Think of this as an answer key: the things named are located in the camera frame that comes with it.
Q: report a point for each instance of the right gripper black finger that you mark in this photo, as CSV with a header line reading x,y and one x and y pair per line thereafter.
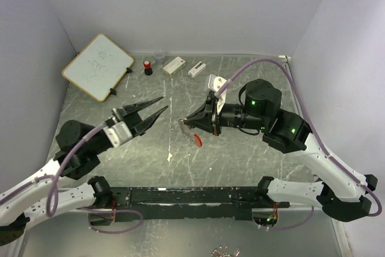
x,y
202,124
202,112

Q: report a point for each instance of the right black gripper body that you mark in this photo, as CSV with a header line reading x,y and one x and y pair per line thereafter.
x,y
211,101

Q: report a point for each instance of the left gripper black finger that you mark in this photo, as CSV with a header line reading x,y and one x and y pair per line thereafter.
x,y
134,108
141,128

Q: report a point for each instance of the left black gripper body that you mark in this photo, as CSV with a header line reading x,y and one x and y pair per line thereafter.
x,y
130,120

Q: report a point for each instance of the red carabiner keyring with keys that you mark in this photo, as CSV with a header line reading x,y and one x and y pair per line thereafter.
x,y
190,135

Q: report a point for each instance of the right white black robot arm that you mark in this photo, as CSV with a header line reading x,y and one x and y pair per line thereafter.
x,y
341,192

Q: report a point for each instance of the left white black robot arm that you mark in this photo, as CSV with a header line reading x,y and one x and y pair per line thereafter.
x,y
38,198

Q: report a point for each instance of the white rectangular device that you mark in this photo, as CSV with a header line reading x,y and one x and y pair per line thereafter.
x,y
197,69

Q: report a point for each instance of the red black stamp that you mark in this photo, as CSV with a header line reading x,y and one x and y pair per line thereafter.
x,y
147,67

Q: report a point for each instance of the white cardboard box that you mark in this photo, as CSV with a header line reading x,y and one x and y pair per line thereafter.
x,y
174,66

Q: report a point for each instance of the clear plastic cup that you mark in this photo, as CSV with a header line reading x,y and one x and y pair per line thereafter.
x,y
159,56

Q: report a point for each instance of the small metal parts pile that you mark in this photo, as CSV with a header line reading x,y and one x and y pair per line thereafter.
x,y
224,252

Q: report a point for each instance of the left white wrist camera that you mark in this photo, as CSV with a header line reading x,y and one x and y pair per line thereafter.
x,y
117,132

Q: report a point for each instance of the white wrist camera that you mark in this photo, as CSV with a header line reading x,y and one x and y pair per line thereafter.
x,y
117,132
214,83

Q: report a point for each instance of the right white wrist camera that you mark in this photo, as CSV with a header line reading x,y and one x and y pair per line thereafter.
x,y
214,83

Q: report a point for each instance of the small whiteboard wooden frame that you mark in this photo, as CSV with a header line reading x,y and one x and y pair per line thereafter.
x,y
99,67

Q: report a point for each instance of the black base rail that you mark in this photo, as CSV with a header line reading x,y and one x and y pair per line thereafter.
x,y
192,202

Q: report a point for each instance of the aluminium frame rail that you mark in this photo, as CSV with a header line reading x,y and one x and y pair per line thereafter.
x,y
338,227

